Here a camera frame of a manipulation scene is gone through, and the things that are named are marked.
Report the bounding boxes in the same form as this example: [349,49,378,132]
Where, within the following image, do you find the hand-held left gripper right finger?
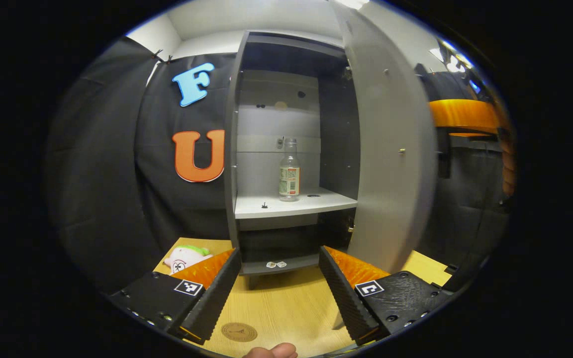
[318,245,454,346]

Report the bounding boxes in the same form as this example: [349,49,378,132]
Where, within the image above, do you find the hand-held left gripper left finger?
[109,248,242,345]

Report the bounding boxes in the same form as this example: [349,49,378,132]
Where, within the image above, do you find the black door handle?
[437,128,452,179]

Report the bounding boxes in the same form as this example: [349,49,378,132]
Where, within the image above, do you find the grey cabinet door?
[329,0,439,274]

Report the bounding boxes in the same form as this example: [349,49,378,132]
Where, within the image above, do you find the clear glass bottle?
[279,138,301,202]

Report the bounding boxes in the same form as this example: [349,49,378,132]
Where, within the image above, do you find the grey cabinet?
[224,31,362,290]

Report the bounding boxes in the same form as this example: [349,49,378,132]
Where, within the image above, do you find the white cabinet shelf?
[234,187,358,220]

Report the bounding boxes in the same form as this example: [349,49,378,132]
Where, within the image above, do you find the black backdrop cloth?
[45,37,513,294]

